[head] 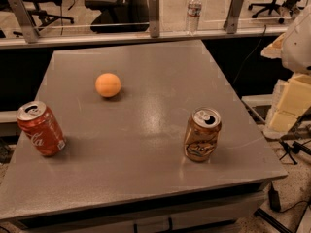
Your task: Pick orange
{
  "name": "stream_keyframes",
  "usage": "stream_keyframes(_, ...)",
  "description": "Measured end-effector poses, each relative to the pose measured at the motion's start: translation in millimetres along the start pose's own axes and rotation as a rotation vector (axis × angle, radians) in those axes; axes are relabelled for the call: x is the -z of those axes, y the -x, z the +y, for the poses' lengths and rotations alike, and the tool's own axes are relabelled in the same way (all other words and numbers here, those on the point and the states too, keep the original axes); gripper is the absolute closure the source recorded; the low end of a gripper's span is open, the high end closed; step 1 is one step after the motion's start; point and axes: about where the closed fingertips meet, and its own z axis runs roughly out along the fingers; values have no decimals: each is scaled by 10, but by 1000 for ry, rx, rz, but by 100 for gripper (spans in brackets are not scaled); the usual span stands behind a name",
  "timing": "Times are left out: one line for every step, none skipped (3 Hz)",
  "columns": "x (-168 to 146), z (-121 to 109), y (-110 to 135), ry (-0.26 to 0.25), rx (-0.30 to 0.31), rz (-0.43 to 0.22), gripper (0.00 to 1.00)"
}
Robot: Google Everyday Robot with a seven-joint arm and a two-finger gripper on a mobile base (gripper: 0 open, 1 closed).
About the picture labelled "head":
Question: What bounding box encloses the middle metal rail bracket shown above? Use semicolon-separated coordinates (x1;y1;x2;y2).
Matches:
149;0;160;38

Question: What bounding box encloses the right metal rail bracket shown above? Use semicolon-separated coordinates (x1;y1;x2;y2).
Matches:
223;0;244;34

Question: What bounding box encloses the left metal rail bracket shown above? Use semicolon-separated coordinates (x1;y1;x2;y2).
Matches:
8;0;40;44

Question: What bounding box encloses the black power adapter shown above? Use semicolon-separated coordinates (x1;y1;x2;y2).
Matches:
268;183;281;212

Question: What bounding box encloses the black tripod stand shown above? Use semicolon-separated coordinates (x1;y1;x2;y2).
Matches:
279;140;311;165

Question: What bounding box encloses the metal rail bracket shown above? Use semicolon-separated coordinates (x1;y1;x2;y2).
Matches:
149;0;160;38
8;0;40;44
223;0;244;34

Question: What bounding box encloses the metal ledge rail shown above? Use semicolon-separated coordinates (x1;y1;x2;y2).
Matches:
0;25;288;50

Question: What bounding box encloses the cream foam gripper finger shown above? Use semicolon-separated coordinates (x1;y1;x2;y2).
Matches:
263;73;311;138

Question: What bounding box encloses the gold soda can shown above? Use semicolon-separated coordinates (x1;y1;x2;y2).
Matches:
184;107;222;162

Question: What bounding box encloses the red Coca-Cola can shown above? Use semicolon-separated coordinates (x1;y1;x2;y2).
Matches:
17;101;66;156

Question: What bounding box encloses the orange fruit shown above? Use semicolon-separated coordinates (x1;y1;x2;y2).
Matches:
95;73;121;98

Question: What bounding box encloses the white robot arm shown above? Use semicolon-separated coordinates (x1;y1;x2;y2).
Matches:
261;6;311;139

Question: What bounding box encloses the black office chair centre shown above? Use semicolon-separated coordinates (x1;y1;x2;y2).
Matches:
85;0;149;33

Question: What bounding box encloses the clear water bottle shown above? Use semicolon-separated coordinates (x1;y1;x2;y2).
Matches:
186;0;202;35

